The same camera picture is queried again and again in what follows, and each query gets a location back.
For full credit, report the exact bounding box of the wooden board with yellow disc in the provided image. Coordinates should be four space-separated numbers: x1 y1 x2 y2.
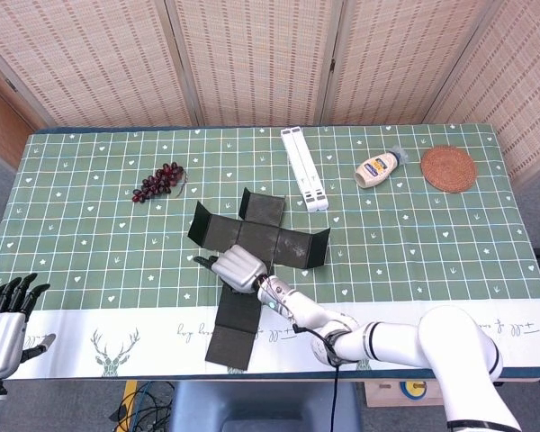
364 381 446 409

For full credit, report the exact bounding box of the brown wooden door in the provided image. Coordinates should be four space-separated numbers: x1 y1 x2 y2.
0 76 35 175

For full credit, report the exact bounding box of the green grid tablecloth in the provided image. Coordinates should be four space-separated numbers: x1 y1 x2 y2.
0 123 540 383

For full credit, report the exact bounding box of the bamboo folding screen panel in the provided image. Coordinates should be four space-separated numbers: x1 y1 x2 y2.
321 0 508 126
425 0 540 188
0 0 198 129
164 0 346 127

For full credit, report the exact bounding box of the dark red grape bunch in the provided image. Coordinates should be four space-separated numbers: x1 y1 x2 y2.
131 161 190 204

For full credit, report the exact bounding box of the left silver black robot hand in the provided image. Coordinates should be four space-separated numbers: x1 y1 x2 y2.
0 273 58 382

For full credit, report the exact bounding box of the black foldable cardboard box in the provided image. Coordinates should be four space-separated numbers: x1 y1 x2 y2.
186 187 332 368

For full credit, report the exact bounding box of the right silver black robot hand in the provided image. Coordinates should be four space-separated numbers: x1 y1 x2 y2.
193 245 271 293

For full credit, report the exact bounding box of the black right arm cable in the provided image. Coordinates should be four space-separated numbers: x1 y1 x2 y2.
291 322 346 432

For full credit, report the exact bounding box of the dark blue robot torso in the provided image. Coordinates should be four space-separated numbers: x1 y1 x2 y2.
168 381 364 432

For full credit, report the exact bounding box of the white folding stand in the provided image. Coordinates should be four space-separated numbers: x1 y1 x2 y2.
280 127 330 213

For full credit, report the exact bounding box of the cream mayonnaise squeeze bottle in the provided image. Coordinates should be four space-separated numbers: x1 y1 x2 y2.
354 144 410 190

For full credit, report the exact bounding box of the black floor cable tangle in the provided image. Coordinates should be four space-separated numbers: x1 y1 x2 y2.
110 381 175 432

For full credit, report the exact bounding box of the round brown woven coaster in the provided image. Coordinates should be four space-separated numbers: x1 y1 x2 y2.
420 145 478 194

